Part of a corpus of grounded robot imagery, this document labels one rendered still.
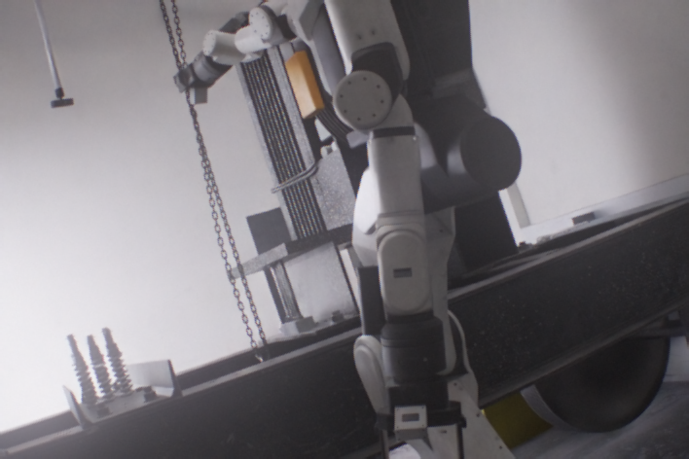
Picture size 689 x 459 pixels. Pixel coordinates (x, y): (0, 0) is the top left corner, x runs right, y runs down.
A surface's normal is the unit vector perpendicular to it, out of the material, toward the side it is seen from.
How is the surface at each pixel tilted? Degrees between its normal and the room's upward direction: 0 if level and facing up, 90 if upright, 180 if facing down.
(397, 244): 93
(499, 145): 93
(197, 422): 90
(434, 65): 118
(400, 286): 93
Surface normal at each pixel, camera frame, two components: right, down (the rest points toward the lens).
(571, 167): -0.86, 0.28
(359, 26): -0.11, 0.04
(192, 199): 0.38, -0.18
